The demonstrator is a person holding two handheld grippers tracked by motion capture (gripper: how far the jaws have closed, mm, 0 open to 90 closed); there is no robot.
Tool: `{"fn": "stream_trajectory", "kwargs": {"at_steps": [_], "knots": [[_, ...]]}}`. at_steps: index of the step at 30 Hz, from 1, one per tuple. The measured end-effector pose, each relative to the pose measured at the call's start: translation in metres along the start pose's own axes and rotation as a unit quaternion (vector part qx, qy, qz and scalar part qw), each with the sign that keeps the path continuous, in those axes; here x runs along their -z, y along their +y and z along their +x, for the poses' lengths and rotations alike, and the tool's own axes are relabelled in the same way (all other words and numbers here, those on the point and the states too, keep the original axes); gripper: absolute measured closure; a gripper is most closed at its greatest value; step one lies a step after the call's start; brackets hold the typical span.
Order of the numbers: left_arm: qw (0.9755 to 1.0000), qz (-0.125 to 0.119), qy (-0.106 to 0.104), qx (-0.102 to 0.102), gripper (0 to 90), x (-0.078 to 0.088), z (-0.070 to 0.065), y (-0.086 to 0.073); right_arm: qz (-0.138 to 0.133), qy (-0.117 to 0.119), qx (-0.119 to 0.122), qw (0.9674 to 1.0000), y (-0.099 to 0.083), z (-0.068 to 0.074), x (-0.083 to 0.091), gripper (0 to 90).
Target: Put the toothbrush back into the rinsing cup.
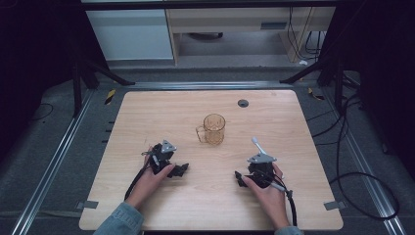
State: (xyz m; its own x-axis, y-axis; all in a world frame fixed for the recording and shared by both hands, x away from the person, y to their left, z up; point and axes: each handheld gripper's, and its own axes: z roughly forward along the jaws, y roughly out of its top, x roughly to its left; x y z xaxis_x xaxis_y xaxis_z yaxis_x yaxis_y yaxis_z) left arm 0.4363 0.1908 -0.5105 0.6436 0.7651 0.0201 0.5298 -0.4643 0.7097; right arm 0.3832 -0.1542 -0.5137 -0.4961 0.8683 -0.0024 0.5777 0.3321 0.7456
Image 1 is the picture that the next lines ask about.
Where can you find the aluminium floor rail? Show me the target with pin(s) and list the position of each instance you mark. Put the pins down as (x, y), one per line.
(49, 169)
(365, 173)

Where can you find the white toothbrush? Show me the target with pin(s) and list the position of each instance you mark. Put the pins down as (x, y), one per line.
(257, 146)

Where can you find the dark curtain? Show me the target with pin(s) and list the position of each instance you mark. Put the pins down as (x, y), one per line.
(385, 81)
(36, 65)

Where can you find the person's right hand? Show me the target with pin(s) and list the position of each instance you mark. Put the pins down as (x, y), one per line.
(270, 202)

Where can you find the amber glass mug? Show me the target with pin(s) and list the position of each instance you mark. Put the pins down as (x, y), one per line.
(215, 130)

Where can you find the yellow black tape strip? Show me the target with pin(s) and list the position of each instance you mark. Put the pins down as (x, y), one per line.
(314, 94)
(110, 96)

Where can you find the white plug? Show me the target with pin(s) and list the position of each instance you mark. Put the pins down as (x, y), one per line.
(303, 62)

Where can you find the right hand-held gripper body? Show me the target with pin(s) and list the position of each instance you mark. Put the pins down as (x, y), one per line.
(261, 171)

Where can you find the light wooden desk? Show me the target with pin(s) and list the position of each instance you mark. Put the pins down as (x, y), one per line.
(228, 20)

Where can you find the black metal stand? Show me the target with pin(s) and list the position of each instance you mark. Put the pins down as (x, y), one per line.
(77, 84)
(337, 81)

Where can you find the grey tape piece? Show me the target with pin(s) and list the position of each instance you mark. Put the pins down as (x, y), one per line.
(88, 204)
(334, 205)

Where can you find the person's left hand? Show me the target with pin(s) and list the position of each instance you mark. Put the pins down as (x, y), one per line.
(147, 186)

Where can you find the white cabinet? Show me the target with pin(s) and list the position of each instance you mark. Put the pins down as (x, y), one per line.
(130, 32)

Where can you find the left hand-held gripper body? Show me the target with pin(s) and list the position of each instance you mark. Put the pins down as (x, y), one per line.
(160, 160)

